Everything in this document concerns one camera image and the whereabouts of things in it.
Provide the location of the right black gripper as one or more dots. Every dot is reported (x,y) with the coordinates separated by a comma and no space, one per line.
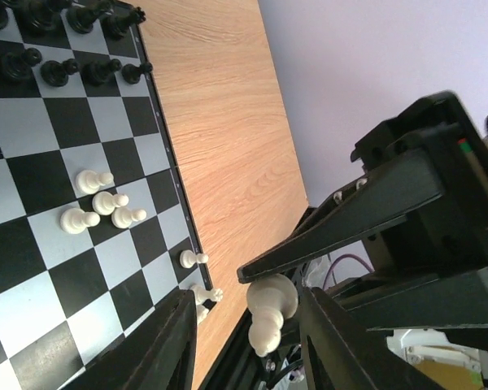
(421,209)

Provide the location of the black knight piece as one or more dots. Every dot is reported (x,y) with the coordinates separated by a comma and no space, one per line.
(82,19)

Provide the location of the white pawn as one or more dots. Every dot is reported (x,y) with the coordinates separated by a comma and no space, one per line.
(76,221)
(189,258)
(123,217)
(89,182)
(105,203)

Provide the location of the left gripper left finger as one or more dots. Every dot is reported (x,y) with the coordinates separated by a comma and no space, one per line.
(159,354)

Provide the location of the white rook piece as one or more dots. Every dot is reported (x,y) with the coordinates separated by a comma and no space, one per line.
(201,295)

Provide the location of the black pawn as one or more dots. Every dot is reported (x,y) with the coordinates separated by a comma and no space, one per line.
(132,73)
(56,74)
(99,72)
(18,67)

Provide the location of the black white chess board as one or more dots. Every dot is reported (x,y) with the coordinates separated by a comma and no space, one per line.
(67,299)

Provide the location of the white bishop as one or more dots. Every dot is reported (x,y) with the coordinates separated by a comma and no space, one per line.
(271,301)

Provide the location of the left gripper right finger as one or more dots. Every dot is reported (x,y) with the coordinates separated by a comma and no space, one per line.
(338,353)

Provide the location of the black rook corner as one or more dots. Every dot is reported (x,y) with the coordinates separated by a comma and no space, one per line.
(117,26)

